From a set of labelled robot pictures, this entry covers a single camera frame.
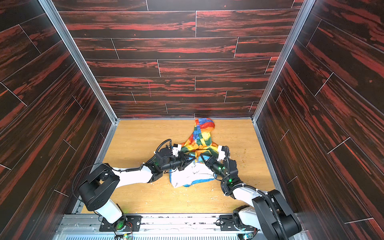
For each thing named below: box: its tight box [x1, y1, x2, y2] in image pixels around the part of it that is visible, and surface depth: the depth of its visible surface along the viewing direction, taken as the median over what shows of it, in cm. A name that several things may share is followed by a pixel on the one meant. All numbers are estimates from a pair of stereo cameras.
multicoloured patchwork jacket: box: [169, 118, 220, 188], surface depth 90 cm
